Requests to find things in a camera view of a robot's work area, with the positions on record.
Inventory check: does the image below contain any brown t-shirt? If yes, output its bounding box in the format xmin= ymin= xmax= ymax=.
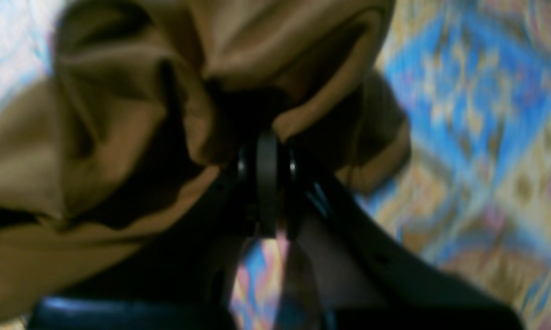
xmin=0 ymin=0 xmax=410 ymax=321

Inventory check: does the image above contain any patterned tablecloth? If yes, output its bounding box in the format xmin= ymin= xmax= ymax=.
xmin=0 ymin=0 xmax=551 ymax=330

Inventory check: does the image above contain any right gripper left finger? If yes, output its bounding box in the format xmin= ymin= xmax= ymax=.
xmin=28 ymin=158 xmax=276 ymax=330

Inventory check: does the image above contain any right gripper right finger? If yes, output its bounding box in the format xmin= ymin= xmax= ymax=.
xmin=278 ymin=145 xmax=523 ymax=330

